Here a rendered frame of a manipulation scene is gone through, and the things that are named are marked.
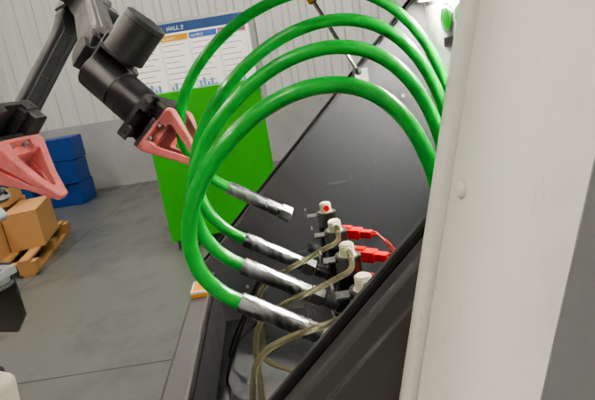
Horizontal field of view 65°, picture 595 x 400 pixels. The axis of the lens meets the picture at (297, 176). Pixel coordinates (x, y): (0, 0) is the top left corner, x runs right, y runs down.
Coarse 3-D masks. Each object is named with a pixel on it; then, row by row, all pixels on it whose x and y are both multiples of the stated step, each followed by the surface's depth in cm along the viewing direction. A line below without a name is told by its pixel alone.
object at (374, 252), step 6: (354, 246) 57; (360, 246) 56; (366, 246) 56; (360, 252) 55; (366, 252) 55; (372, 252) 55; (378, 252) 55; (384, 252) 55; (366, 258) 55; (372, 258) 55; (378, 258) 55; (384, 258) 54
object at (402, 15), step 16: (272, 0) 58; (288, 0) 59; (368, 0) 59; (384, 0) 59; (240, 16) 58; (256, 16) 59; (400, 16) 60; (224, 32) 59; (416, 32) 60; (208, 48) 59; (432, 48) 61; (192, 64) 60; (432, 64) 62; (192, 80) 60
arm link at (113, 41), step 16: (128, 16) 59; (144, 16) 64; (112, 32) 60; (128, 32) 60; (144, 32) 60; (160, 32) 62; (80, 48) 65; (112, 48) 60; (128, 48) 60; (144, 48) 61; (80, 64) 65; (144, 64) 64
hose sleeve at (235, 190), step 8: (232, 184) 63; (232, 192) 63; (240, 192) 63; (248, 192) 63; (248, 200) 63; (256, 200) 64; (264, 200) 64; (272, 200) 64; (264, 208) 64; (272, 208) 64; (280, 208) 64
